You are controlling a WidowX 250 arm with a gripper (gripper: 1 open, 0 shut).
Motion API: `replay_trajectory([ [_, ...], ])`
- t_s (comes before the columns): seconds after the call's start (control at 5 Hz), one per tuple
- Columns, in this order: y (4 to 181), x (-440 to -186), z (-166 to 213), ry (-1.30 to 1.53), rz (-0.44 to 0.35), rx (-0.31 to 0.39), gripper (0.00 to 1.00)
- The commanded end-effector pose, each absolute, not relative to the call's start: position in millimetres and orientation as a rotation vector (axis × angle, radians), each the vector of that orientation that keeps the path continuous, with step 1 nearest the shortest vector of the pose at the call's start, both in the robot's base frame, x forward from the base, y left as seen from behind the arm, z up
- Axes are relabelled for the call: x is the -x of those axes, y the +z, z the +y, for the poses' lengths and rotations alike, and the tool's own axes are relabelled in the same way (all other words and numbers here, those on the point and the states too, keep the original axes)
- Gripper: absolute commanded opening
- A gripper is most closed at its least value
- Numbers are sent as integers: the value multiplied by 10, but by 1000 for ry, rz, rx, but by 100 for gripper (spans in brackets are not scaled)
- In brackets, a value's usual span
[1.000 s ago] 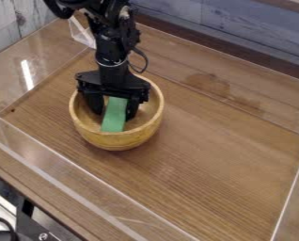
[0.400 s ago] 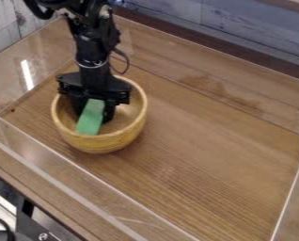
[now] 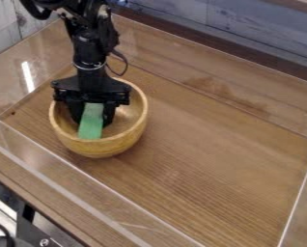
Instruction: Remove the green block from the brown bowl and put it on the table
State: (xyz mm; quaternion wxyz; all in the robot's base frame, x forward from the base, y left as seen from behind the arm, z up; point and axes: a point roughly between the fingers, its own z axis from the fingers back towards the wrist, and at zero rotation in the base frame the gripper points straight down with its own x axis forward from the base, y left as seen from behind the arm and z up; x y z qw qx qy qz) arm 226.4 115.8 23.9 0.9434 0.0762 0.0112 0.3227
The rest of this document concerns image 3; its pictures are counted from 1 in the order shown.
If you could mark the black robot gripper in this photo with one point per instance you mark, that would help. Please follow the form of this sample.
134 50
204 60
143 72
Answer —
92 86

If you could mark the green rectangular block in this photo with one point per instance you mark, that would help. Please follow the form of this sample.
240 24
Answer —
91 122

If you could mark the light wooden bowl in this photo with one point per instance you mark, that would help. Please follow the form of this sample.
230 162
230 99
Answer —
119 136

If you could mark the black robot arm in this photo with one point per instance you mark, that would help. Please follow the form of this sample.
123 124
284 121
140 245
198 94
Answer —
90 28

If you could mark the black table leg bracket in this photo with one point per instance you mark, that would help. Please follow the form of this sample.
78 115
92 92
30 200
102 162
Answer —
28 232

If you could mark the clear acrylic enclosure walls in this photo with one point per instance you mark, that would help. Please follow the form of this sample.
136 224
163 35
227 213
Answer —
202 165

